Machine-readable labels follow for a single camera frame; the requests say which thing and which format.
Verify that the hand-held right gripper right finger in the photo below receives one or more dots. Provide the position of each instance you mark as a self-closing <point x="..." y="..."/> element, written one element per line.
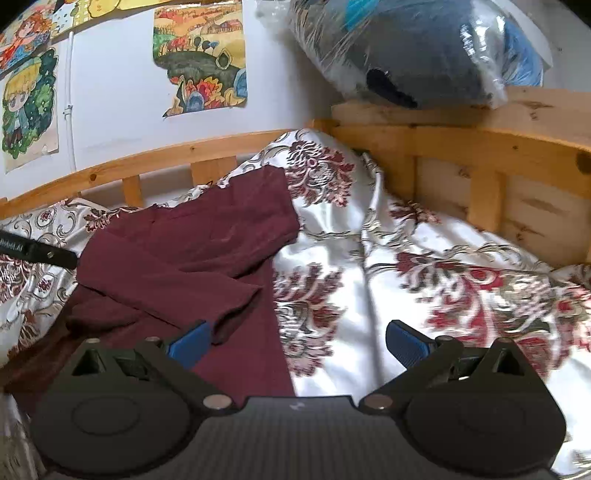
<point x="406" y="344"/>

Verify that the white wall pipe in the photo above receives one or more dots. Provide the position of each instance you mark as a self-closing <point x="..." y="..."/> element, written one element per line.
<point x="70" y="92"/>

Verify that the floral satin blanket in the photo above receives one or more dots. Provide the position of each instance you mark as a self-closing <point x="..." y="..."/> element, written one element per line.
<point x="369" y="277"/>

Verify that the green cartoon figure wall poster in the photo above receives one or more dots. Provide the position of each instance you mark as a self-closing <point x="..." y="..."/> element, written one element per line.
<point x="27" y="106"/>

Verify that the yellow wall poster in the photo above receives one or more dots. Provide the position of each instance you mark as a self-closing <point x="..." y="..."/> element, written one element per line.
<point x="106" y="5"/>

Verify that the landscape drawing wall poster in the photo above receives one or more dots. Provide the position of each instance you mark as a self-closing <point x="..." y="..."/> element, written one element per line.
<point x="198" y="55"/>

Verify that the wooden bed frame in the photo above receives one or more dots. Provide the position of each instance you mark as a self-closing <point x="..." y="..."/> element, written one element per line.
<point x="461" y="138"/>

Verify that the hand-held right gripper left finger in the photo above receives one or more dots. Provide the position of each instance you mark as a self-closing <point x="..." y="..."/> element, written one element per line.
<point x="190" y="344"/>

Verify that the maroon garment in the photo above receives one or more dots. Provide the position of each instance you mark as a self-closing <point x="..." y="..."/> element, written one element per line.
<point x="184" y="240"/>

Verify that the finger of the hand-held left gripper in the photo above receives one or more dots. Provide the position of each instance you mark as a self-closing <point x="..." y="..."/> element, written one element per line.
<point x="41" y="251"/>

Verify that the orange-haired cartoon wall poster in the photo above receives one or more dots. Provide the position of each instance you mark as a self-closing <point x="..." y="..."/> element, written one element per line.
<point x="23" y="37"/>

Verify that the clear plastic bag of clothes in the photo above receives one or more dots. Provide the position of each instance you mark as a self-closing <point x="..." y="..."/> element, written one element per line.
<point x="406" y="50"/>

